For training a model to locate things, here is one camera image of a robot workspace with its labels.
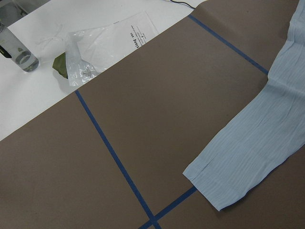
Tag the light blue button shirt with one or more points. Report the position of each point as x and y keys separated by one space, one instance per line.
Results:
x=261 y=136

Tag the clear plastic bag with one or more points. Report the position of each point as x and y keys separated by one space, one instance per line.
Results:
x=92 y=51

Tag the clear water bottle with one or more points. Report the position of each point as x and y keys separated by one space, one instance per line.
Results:
x=12 y=48

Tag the olive green cloth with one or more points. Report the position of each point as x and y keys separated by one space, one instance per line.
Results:
x=59 y=64

